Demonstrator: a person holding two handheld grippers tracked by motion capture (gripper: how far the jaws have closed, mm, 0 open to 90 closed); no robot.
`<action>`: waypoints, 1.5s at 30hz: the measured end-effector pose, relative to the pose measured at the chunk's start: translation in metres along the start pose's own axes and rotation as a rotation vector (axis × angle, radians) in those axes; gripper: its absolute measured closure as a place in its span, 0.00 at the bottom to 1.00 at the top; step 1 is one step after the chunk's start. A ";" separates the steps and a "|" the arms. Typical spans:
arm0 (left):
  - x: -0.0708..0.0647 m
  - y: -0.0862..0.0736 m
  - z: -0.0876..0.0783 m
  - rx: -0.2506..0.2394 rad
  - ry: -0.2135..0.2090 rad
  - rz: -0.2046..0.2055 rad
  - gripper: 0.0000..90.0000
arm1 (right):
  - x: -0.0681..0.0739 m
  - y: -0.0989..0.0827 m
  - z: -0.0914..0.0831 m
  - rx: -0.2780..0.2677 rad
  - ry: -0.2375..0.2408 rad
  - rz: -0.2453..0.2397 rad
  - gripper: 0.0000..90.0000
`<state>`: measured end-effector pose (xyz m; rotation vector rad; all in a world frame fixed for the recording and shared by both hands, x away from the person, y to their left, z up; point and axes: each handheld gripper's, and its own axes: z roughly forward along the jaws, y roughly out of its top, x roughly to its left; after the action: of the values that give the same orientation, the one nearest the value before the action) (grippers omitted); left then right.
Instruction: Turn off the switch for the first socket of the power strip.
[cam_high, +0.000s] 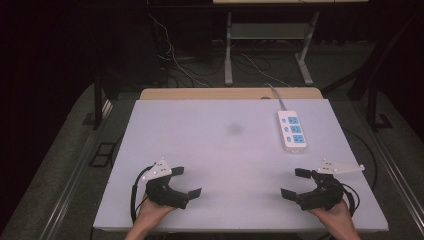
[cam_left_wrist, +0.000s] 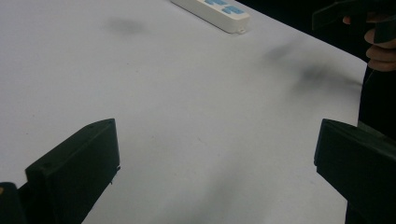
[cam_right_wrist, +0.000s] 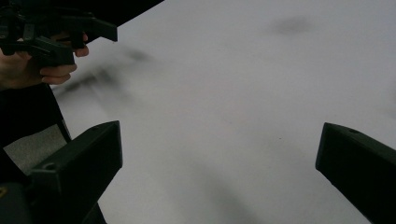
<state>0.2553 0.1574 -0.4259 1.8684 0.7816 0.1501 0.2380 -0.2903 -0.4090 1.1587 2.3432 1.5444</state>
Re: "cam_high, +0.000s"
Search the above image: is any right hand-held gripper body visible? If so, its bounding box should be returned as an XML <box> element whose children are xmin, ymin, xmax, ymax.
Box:
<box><xmin>294</xmin><ymin>159</ymin><xmax>365</xmax><ymax>212</ymax></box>

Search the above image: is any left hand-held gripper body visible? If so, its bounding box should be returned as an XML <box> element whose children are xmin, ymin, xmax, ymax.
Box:
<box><xmin>142</xmin><ymin>158</ymin><xmax>190</xmax><ymax>210</ymax></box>

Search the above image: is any person's right hand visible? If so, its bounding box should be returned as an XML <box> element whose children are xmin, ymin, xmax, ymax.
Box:
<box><xmin>307</xmin><ymin>199</ymin><xmax>356</xmax><ymax>232</ymax></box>

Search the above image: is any person's left hand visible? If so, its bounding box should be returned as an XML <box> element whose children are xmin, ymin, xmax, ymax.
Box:
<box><xmin>133</xmin><ymin>195</ymin><xmax>176</xmax><ymax>230</ymax></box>

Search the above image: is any white table cover board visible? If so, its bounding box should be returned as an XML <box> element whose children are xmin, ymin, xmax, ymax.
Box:
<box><xmin>92</xmin><ymin>98</ymin><xmax>390</xmax><ymax>233</ymax></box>

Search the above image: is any white power strip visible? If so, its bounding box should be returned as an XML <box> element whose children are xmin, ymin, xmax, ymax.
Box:
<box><xmin>277</xmin><ymin>110</ymin><xmax>308</xmax><ymax>155</ymax></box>

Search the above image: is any wooden table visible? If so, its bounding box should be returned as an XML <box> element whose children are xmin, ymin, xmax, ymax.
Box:
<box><xmin>139</xmin><ymin>87</ymin><xmax>324</xmax><ymax>101</ymax></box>

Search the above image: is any black metal stand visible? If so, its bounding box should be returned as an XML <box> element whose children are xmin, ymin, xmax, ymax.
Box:
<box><xmin>82</xmin><ymin>71</ymin><xmax>116</xmax><ymax>131</ymax></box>
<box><xmin>348</xmin><ymin>66</ymin><xmax>394</xmax><ymax>133</ymax></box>

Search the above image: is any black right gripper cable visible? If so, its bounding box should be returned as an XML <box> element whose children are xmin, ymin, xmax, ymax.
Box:
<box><xmin>341</xmin><ymin>182</ymin><xmax>361</xmax><ymax>218</ymax></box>

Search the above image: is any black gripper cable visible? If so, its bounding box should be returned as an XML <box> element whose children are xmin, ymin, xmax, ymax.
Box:
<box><xmin>341</xmin><ymin>182</ymin><xmax>361</xmax><ymax>218</ymax></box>
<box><xmin>130</xmin><ymin>164</ymin><xmax>157</xmax><ymax>224</ymax></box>

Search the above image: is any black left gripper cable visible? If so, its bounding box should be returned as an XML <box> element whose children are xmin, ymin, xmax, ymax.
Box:
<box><xmin>130</xmin><ymin>164</ymin><xmax>157</xmax><ymax>224</ymax></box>

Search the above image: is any black floor cable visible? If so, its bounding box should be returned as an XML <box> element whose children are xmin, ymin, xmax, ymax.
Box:
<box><xmin>342</xmin><ymin>127</ymin><xmax>379</xmax><ymax>192</ymax></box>

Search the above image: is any aluminium floor rail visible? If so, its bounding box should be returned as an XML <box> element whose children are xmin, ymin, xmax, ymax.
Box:
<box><xmin>352</xmin><ymin>99</ymin><xmax>424</xmax><ymax>231</ymax></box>
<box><xmin>38</xmin><ymin>99</ymin><xmax>114</xmax><ymax>240</ymax></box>

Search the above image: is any black floor bracket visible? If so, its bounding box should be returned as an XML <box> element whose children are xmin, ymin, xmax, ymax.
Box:
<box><xmin>88</xmin><ymin>142</ymin><xmax>117</xmax><ymax>168</ymax></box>

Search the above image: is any white power strip cable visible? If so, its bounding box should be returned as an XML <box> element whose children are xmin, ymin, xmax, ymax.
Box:
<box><xmin>265</xmin><ymin>82</ymin><xmax>288</xmax><ymax>112</ymax></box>

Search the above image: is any white floor cable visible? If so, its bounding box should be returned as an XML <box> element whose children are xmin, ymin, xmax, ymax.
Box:
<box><xmin>148</xmin><ymin>12</ymin><xmax>209</xmax><ymax>88</ymax></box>

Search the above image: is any grey metal desk frame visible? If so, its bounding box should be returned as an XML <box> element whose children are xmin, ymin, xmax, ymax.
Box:
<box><xmin>223</xmin><ymin>10</ymin><xmax>320</xmax><ymax>87</ymax></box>

